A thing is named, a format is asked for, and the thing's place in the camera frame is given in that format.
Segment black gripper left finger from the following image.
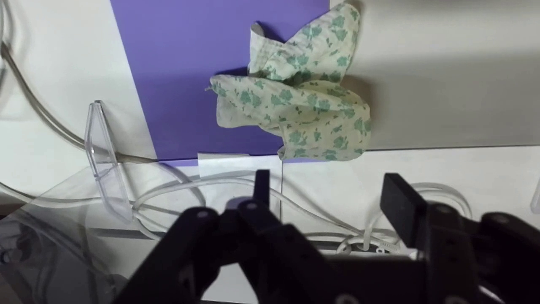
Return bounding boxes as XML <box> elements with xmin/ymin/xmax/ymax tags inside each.
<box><xmin>253</xmin><ymin>169</ymin><xmax>269</xmax><ymax>208</ymax></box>

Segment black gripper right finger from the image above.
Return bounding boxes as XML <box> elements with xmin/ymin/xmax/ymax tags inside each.
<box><xmin>379</xmin><ymin>172</ymin><xmax>428</xmax><ymax>250</ymax></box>

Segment floral green patterned cloth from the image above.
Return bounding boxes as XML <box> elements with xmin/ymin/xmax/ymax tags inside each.
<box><xmin>209</xmin><ymin>0</ymin><xmax>371</xmax><ymax>161</ymax></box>

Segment clear glass barrier panel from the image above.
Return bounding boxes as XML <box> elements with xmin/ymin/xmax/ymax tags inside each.
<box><xmin>0</xmin><ymin>157</ymin><xmax>540</xmax><ymax>304</ymax></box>

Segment purple paper sheet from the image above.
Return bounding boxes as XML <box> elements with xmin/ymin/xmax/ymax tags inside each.
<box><xmin>111</xmin><ymin>0</ymin><xmax>328</xmax><ymax>161</ymax></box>

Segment clear acrylic left stand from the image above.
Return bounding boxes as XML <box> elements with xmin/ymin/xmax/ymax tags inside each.
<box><xmin>84</xmin><ymin>100</ymin><xmax>134</xmax><ymax>223</ymax></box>

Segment grey cable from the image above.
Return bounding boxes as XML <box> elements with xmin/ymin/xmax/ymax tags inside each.
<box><xmin>0</xmin><ymin>39</ymin><xmax>207</xmax><ymax>216</ymax></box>

